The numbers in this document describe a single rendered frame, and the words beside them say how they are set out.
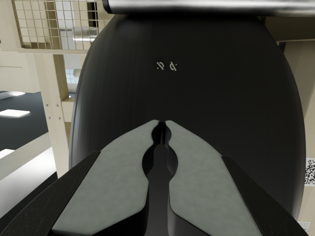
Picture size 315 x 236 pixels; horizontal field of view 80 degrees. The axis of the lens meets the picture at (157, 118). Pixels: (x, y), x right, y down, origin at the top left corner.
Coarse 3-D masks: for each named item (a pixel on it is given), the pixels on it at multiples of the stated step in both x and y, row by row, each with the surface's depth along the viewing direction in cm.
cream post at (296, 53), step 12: (288, 48) 43; (300, 48) 40; (312, 48) 36; (288, 60) 43; (300, 60) 39; (312, 60) 36; (300, 72) 39; (312, 72) 36; (300, 84) 39; (312, 84) 36; (300, 96) 39; (312, 96) 36; (312, 108) 37; (312, 120) 38; (312, 132) 39; (312, 144) 40; (312, 156) 41; (312, 192) 44; (312, 204) 45; (300, 216) 46; (312, 216) 46; (312, 228) 48
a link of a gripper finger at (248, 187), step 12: (228, 156) 9; (228, 168) 8; (240, 168) 8; (240, 180) 7; (252, 180) 7; (240, 192) 7; (252, 192) 7; (264, 192) 7; (252, 204) 6; (264, 204) 6; (276, 204) 6; (264, 216) 6; (276, 216) 6; (288, 216) 6; (264, 228) 6; (276, 228) 6; (288, 228) 6; (300, 228) 6
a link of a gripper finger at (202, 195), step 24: (168, 120) 12; (168, 144) 10; (192, 144) 10; (168, 168) 10; (192, 168) 8; (216, 168) 8; (168, 192) 7; (192, 192) 7; (216, 192) 7; (168, 216) 7; (192, 216) 6; (216, 216) 6; (240, 216) 6
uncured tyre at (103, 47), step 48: (96, 48) 26; (144, 48) 23; (192, 48) 23; (240, 48) 23; (96, 96) 22; (144, 96) 21; (192, 96) 21; (240, 96) 21; (288, 96) 22; (96, 144) 21; (240, 144) 20; (288, 144) 20; (288, 192) 20
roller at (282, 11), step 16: (112, 0) 25; (128, 0) 25; (144, 0) 25; (160, 0) 25; (176, 0) 25; (192, 0) 25; (208, 0) 25; (224, 0) 25; (240, 0) 25; (256, 0) 25; (272, 0) 25; (288, 0) 24; (304, 0) 24; (288, 16) 27; (304, 16) 27
